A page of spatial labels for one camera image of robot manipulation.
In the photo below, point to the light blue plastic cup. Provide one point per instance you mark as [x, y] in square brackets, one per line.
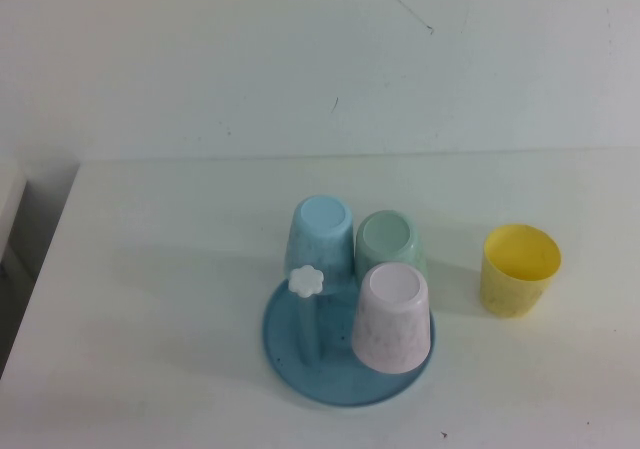
[320, 219]

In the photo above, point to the mint green plastic cup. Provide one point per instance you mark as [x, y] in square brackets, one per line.
[387, 234]

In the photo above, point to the pale pink plastic cup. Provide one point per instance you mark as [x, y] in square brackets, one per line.
[390, 319]

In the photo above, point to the blue cup stand, flower knob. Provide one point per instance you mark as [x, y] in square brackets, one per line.
[300, 369]

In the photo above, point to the yellow plastic cup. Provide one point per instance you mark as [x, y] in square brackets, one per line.
[505, 294]

